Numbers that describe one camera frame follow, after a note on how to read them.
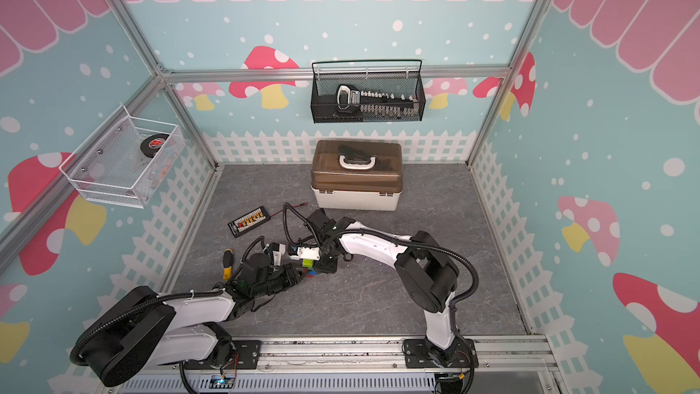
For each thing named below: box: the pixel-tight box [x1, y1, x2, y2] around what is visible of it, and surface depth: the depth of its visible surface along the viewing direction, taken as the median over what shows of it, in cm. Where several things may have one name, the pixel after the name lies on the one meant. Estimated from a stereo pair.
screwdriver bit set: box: [336, 83, 420, 117], surface depth 91 cm
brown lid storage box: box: [310, 139, 404, 211], surface depth 96 cm
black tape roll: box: [140, 133, 170, 158], surface depth 81 cm
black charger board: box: [227, 205, 271, 239], surface depth 102 cm
